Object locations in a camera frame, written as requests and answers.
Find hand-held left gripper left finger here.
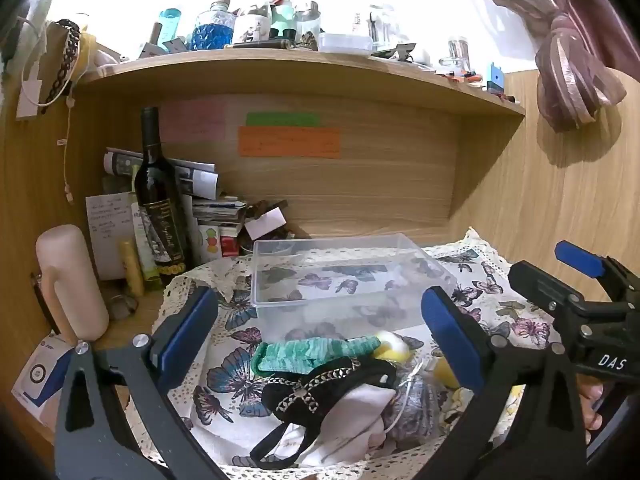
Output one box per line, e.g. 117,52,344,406
52,285,226,480

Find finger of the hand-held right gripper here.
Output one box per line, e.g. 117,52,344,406
508,259,586,322
555,240,640,307

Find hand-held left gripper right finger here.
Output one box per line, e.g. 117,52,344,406
421,285,589,480

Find green knit headband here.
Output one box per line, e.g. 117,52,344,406
250,336,383,377

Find black chain-pattern headband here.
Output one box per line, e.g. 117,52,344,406
249,357,398,472

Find clear plastic container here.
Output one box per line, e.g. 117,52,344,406
252,232,458,328

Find yellow soft item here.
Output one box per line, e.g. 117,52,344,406
432,357,463,391

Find yellow and white soft ball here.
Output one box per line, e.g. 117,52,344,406
375,331,413,365

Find person's right hand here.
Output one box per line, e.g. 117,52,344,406
575,374,609,432

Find butterfly print lace tablecloth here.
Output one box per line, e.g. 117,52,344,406
127,227,556,480

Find yellow tube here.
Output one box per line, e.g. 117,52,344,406
118,240,146,297

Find stack of small packets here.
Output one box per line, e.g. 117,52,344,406
192,196,248,260

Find dark wine bottle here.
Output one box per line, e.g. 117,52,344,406
132,106,193,286

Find cream cylindrical bottle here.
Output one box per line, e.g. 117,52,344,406
35,224,110,342

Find handwritten white note paper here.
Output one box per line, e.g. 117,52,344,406
85,191,137,281

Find white cloth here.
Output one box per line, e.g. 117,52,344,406
272,385,398,471

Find brown bag with white label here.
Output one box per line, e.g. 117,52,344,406
239,200,301,256

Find white and blue box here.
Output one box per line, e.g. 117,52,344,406
11,332,73,418

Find rolled magazines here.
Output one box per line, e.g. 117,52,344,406
103,147,221,200

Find blue small box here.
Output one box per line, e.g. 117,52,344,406
485,62,506,93

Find pink sticky note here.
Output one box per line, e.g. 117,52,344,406
159,100,227,143

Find orange sticky note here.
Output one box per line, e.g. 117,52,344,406
238,126,342,159

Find pink curtain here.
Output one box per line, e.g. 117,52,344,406
455,0,628,133

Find green sticky note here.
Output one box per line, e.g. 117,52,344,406
245,111,321,128

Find wooden shelf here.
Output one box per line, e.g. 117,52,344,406
70,50,527,122

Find black braided headband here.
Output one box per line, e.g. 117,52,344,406
40,19,82,107

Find clear glass tumbler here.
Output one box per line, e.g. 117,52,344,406
369,4,398,43

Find clear plastic lidded box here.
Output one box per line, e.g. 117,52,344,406
318,33,374,55

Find blue glass bottle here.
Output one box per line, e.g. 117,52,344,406
191,0,236,52

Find teal bottle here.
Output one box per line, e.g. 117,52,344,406
156,8,183,46

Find white labelled bottle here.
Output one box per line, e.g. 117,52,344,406
233,4,273,45

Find mint green pump bottle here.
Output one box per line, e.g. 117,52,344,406
271,0,297,40

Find clear glass jar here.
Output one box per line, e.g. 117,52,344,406
295,1,322,40

